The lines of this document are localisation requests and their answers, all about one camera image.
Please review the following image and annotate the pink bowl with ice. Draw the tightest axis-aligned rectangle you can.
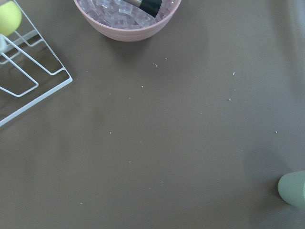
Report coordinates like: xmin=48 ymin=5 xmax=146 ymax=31
xmin=74 ymin=0 xmax=181 ymax=42

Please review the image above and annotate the metal muddler black tip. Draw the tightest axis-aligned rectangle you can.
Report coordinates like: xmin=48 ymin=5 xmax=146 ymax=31
xmin=123 ymin=0 xmax=163 ymax=18

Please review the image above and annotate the green cup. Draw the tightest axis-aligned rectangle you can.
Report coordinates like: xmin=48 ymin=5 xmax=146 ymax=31
xmin=278 ymin=170 xmax=305 ymax=209

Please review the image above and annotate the yellow cup on rack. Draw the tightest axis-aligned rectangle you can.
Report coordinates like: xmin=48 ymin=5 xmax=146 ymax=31
xmin=0 ymin=0 xmax=22 ymax=36

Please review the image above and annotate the white wire rack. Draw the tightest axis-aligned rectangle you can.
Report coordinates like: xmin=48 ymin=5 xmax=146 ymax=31
xmin=0 ymin=0 xmax=72 ymax=126

